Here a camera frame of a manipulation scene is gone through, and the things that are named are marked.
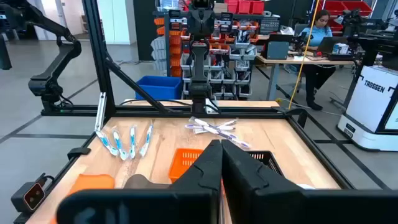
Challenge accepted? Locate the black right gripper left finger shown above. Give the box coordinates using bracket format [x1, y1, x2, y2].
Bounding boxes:
[57, 139, 223, 224]

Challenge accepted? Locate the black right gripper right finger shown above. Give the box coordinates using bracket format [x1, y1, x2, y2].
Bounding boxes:
[221, 139, 398, 224]

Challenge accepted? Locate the red storage bin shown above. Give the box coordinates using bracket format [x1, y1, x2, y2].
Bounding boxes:
[251, 1, 265, 16]
[238, 0, 252, 14]
[224, 0, 239, 14]

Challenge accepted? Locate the black plastic basket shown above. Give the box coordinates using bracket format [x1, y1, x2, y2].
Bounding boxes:
[247, 150, 284, 177]

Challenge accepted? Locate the orange plastic basket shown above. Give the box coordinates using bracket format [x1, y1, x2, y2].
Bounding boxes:
[169, 147, 205, 184]

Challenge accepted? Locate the parts shelf rack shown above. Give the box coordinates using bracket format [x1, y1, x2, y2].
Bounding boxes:
[150, 9, 265, 101]

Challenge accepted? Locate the smoky grey translucent tray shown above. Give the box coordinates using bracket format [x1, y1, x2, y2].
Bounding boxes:
[123, 173, 171, 190]

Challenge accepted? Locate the blue storage bin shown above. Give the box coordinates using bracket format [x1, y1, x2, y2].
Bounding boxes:
[135, 75, 183, 101]

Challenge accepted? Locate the grey equipment box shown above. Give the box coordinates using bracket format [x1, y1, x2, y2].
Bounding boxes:
[266, 40, 290, 60]

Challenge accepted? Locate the wooden desk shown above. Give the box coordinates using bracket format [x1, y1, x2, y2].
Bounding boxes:
[255, 51, 355, 101]

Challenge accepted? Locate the orange flat lid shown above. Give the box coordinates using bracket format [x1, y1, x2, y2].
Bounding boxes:
[67, 173, 116, 197]

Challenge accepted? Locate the person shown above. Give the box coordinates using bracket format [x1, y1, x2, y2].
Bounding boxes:
[298, 9, 337, 111]

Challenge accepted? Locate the silver aluminium profile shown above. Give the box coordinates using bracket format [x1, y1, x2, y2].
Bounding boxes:
[94, 91, 107, 132]

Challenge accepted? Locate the black laptop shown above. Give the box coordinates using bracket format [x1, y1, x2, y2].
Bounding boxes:
[313, 36, 349, 57]

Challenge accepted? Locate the small white box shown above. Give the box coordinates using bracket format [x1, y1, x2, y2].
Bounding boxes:
[331, 42, 349, 55]

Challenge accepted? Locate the white Trossen mobile base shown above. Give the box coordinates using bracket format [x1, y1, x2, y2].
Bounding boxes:
[337, 64, 398, 152]

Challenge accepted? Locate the red bin shelf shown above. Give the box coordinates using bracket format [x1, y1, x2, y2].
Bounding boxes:
[317, 0, 373, 34]

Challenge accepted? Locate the black background robot rig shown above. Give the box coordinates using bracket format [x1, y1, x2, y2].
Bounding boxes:
[334, 8, 398, 110]

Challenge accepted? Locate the yellow cable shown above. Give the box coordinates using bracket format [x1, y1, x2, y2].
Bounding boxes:
[287, 0, 321, 110]

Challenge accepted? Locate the black aluminium table frame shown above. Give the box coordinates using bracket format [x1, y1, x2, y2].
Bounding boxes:
[12, 0, 355, 224]

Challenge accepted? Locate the black frame clamp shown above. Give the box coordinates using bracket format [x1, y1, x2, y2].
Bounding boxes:
[67, 146, 92, 161]

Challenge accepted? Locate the black table-level camera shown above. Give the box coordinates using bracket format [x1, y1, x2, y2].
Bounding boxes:
[11, 173, 56, 215]

